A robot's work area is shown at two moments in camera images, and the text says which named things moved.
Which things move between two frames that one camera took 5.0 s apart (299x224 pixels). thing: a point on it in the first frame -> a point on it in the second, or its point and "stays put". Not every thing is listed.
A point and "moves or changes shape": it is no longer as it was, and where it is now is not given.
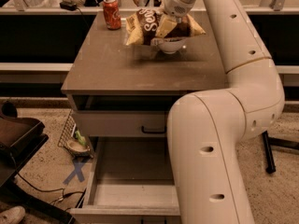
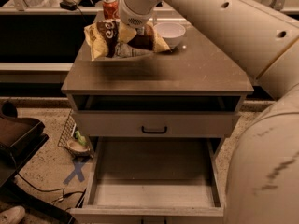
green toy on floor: [80, 138] stays put
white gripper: [175, 6] -> [133, 16]
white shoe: [12, 215] stays put
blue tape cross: [78, 165] stays put
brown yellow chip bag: [141, 27] moves or changes shape
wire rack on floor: [68, 131] stays put
